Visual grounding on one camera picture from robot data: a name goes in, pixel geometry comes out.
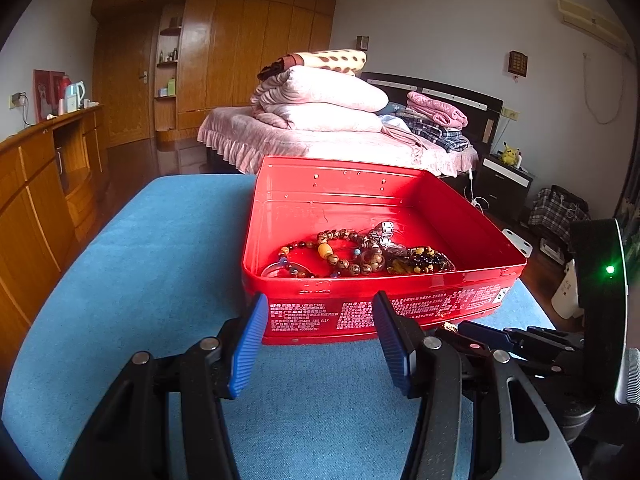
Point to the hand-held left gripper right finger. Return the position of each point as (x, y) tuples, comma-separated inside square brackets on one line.
[(392, 350)]

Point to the red tin box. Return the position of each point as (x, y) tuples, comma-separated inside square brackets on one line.
[(320, 310)]

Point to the plaid bag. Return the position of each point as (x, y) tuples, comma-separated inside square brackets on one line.
[(557, 212)]

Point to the wall socket with charger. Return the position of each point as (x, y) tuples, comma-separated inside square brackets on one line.
[(17, 100)]

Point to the spotted folded blanket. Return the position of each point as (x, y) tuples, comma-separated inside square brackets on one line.
[(335, 60)]

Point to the red framed picture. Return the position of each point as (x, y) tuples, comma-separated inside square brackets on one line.
[(45, 95)]

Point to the yellow plush toy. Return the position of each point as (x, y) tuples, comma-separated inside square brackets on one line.
[(510, 154)]

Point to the light blue electric kettle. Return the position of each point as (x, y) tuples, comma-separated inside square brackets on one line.
[(75, 96)]

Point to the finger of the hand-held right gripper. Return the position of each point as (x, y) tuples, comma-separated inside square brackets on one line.
[(465, 346), (487, 332)]

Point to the wooden sideboard cabinet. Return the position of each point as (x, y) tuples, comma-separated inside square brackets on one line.
[(35, 200)]

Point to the small pink folded blanket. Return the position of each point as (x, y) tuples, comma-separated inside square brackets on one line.
[(437, 109)]

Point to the wooden wardrobe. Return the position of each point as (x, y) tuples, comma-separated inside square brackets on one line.
[(240, 50)]

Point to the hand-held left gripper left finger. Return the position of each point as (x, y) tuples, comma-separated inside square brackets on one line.
[(250, 340)]

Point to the red thermos flask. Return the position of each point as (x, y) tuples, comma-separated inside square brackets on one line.
[(65, 85)]

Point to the dark nightstand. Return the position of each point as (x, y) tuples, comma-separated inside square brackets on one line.
[(502, 187)]

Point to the wooden door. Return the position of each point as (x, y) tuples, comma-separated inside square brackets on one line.
[(125, 90)]

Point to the small dark wall lamp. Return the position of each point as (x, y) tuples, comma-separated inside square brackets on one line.
[(362, 43)]

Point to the wall air conditioner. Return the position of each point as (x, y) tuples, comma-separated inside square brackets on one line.
[(590, 22)]

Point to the bed with pink cover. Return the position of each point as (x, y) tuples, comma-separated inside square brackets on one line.
[(280, 137)]

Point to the wooden lattice wall lamp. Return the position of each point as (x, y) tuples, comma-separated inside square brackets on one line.
[(518, 62)]

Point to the wall socket beside headboard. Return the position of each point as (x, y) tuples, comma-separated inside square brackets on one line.
[(509, 113)]

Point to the clear glass bangle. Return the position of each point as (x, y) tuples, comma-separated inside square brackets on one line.
[(272, 270)]

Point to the dark patterned curtain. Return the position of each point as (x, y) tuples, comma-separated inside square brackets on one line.
[(631, 210)]

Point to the dark bed headboard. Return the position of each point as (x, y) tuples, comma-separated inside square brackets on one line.
[(480, 105)]

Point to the pink folded quilt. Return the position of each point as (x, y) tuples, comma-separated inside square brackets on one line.
[(325, 119), (325, 87)]

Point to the white plastic appliance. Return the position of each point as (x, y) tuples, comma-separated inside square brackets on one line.
[(567, 290)]

